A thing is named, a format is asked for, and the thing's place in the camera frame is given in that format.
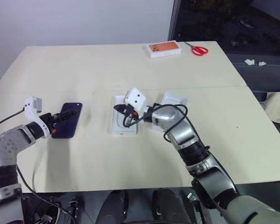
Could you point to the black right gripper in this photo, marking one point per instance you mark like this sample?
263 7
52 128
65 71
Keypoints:
133 113

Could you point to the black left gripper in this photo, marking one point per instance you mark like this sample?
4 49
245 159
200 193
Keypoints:
50 121

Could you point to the white phone box base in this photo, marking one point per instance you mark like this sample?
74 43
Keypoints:
117 127

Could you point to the dark blue phone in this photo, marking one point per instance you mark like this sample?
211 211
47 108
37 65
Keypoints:
70 130

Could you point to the white phone box lid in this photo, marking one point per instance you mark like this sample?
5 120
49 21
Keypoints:
175 99

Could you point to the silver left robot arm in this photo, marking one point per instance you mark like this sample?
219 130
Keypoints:
7 144

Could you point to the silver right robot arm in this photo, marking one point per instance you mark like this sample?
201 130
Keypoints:
182 133

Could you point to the white box with orange print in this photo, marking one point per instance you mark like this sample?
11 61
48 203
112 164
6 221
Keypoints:
164 47

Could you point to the dark rounded shape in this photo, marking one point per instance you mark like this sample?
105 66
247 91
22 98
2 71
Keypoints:
168 205
112 207

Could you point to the large crumpled white paper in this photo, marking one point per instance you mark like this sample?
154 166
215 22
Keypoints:
249 62

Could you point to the dark grey cushioned seat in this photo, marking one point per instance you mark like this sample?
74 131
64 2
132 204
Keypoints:
259 74

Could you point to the small crumpled white paper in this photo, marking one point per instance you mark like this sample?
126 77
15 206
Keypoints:
262 63

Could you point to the cream cloth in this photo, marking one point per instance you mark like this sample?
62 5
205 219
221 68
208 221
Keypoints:
278 107

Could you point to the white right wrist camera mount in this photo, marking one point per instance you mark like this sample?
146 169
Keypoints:
136 98

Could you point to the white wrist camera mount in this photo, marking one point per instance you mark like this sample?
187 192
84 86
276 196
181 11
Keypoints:
136 98
30 109

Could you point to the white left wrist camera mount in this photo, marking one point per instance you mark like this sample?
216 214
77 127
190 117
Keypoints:
30 109

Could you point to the black metal bracket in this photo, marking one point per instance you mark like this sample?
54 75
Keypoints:
193 200
74 206

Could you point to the grey vertical partition post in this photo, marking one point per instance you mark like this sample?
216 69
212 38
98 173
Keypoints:
172 21

